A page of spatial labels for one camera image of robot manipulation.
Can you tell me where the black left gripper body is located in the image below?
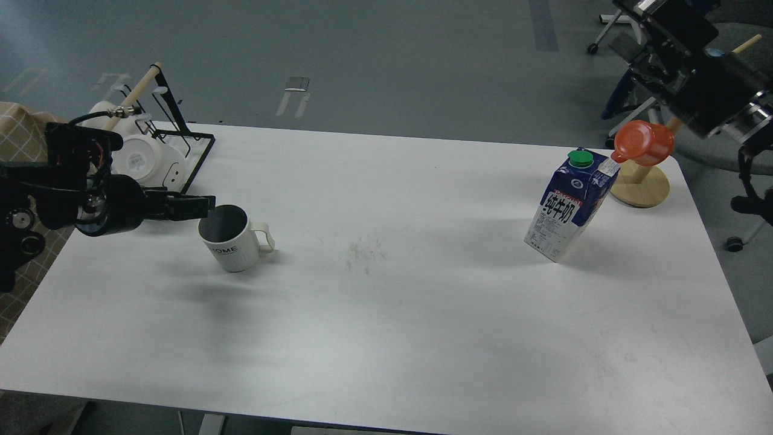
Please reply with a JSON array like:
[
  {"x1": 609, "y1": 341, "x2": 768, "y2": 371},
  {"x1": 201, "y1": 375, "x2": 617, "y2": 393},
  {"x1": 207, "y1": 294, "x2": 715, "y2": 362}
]
[{"x1": 75, "y1": 175, "x2": 176, "y2": 237}]

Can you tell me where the blue milk carton green cap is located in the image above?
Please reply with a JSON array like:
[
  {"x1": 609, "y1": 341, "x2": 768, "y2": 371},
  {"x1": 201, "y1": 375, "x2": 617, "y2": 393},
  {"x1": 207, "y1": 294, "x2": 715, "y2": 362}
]
[{"x1": 524, "y1": 148, "x2": 621, "y2": 262}]

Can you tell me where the black wire dish rack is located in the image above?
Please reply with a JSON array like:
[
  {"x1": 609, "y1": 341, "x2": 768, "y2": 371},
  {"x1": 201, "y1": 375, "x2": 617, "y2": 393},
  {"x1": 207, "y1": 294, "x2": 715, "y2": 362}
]
[{"x1": 104, "y1": 62, "x2": 216, "y2": 193}]

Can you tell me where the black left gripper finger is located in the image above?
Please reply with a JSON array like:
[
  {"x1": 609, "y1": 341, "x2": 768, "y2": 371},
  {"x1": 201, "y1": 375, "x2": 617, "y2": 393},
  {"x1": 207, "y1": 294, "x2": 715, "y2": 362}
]
[{"x1": 166, "y1": 195, "x2": 216, "y2": 214}]

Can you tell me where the white bowl in rack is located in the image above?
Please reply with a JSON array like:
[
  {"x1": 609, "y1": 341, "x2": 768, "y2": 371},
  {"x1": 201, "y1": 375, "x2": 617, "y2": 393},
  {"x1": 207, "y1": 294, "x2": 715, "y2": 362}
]
[{"x1": 111, "y1": 134, "x2": 187, "y2": 192}]

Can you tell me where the orange plastic cup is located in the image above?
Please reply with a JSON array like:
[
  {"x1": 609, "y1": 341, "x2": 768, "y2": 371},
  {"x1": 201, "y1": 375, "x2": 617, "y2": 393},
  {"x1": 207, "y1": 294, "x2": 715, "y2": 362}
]
[{"x1": 611, "y1": 120, "x2": 675, "y2": 166}]

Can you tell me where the white cup in rack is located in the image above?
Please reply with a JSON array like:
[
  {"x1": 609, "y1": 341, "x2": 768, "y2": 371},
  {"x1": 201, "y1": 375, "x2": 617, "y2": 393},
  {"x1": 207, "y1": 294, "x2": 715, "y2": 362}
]
[{"x1": 80, "y1": 101, "x2": 143, "y2": 136}]

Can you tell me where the white ribbed mug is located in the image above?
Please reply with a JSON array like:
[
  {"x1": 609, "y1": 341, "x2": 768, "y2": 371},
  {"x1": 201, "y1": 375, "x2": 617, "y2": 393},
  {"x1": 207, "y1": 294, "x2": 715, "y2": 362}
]
[{"x1": 197, "y1": 204, "x2": 275, "y2": 273}]

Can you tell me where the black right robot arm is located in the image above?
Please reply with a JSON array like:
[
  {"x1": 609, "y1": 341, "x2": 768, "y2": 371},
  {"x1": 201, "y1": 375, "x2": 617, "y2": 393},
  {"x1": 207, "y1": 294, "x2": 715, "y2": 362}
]
[{"x1": 610, "y1": 1, "x2": 771, "y2": 222}]

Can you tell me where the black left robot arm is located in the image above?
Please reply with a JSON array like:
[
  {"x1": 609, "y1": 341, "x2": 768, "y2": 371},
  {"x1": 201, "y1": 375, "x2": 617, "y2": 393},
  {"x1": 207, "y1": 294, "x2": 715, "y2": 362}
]
[{"x1": 1, "y1": 106, "x2": 216, "y2": 292}]

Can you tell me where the wooden cup tree stand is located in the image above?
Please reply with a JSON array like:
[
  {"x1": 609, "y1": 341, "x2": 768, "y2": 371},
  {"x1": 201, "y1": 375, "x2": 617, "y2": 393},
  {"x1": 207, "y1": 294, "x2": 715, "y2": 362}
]
[{"x1": 609, "y1": 34, "x2": 763, "y2": 208}]

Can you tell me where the beige checkered cloth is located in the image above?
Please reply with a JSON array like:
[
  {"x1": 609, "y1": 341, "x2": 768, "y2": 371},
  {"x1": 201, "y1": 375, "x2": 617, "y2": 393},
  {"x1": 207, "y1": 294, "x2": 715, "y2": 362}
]
[{"x1": 0, "y1": 101, "x2": 76, "y2": 345}]

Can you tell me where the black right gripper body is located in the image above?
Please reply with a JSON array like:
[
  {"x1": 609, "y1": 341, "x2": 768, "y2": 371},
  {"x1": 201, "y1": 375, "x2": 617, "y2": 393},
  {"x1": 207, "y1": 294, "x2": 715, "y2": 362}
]
[{"x1": 610, "y1": 1, "x2": 771, "y2": 140}]

